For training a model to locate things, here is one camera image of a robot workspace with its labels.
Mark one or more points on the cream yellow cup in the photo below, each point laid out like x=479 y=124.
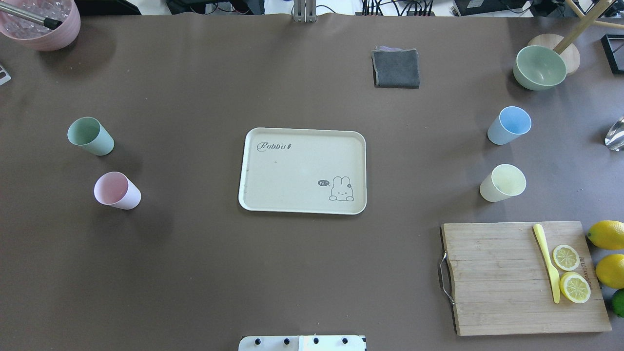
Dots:
x=503 y=182

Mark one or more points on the pink cup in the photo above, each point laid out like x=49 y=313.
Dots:
x=116 y=190

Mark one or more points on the blue cup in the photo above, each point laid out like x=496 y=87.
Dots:
x=511 y=123

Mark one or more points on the green cup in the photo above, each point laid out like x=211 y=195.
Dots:
x=89 y=134

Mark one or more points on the cream rabbit tray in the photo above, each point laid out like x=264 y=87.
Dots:
x=303 y=171

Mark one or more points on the black framed glass tray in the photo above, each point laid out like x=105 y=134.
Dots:
x=613 y=49

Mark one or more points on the grey folded cloth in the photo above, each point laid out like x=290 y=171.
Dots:
x=396 y=68

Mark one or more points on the wooden cutting board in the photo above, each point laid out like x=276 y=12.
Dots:
x=499 y=284

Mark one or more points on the green bowl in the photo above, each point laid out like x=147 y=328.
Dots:
x=538 y=68

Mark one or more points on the yellow plastic knife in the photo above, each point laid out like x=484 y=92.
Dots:
x=553 y=274

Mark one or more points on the upper lemon slice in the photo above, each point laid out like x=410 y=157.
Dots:
x=565 y=257

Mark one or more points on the lemon slice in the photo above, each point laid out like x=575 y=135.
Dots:
x=565 y=257
x=574 y=287

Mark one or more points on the wooden cup stand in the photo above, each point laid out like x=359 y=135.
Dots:
x=564 y=45

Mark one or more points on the lower lemon slice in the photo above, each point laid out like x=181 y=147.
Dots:
x=574 y=287

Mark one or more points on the whole lemon upper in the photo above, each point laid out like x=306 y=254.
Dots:
x=607 y=234

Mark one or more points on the whole lemon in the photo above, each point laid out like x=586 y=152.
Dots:
x=610 y=271
x=607 y=234

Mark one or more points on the whole lemon lower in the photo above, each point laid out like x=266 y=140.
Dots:
x=610 y=271

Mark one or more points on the pink bowl with ice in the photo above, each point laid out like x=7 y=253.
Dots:
x=39 y=37

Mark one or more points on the green lime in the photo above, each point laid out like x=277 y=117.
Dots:
x=617 y=303

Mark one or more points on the aluminium frame post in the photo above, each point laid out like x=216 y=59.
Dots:
x=304 y=11

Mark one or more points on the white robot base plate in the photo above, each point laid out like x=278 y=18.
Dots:
x=303 y=343

